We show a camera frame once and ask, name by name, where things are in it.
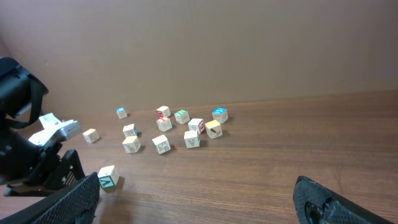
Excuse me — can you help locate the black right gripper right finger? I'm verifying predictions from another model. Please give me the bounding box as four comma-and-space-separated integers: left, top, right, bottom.
293, 175, 392, 224

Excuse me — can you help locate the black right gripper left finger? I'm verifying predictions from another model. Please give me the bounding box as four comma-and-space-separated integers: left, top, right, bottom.
1, 172, 100, 224

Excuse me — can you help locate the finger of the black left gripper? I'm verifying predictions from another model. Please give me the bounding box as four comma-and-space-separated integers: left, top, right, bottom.
46, 149, 85, 190
4, 183, 62, 197

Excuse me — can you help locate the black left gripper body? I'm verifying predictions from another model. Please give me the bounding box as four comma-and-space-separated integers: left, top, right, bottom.
1, 57, 49, 185

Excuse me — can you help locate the green V block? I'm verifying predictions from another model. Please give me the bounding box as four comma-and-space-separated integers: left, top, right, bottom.
98, 165, 120, 189

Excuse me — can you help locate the yellow S block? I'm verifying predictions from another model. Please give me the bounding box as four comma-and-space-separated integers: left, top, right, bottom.
123, 136, 141, 154

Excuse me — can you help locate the red I block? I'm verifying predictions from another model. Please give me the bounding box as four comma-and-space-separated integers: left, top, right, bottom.
156, 117, 172, 132

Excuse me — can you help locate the red shell block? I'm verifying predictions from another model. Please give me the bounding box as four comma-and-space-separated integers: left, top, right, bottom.
188, 118, 205, 134

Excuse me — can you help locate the yellow-top block number 3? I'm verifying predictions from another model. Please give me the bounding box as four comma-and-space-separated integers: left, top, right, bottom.
83, 129, 100, 143

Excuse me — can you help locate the blue Z block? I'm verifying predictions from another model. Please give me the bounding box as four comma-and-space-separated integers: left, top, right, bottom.
123, 124, 137, 137

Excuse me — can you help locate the blue-top block far left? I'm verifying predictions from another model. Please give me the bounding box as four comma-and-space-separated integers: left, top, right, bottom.
116, 107, 127, 119

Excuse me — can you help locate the blue-top block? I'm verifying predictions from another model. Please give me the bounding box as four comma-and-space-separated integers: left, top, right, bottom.
212, 107, 228, 123
116, 107, 127, 119

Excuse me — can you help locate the green N block number 8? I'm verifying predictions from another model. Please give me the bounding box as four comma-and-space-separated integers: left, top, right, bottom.
152, 134, 171, 155

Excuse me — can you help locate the red M block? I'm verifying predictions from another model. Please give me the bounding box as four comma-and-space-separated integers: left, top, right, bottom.
156, 106, 171, 118

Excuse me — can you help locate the green N top block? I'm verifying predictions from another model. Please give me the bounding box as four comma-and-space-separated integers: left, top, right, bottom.
174, 110, 190, 124

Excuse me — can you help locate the yellow-top block right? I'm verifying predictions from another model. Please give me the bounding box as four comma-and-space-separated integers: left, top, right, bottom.
205, 120, 223, 139

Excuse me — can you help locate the yellow W block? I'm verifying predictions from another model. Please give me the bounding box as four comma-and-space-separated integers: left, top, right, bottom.
184, 130, 200, 149

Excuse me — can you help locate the blue-top block right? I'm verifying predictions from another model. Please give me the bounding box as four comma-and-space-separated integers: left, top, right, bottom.
212, 107, 228, 123

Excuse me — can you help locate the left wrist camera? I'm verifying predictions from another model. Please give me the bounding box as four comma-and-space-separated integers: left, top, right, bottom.
29, 113, 81, 146

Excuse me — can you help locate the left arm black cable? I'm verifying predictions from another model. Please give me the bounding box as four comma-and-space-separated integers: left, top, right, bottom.
4, 77, 45, 129

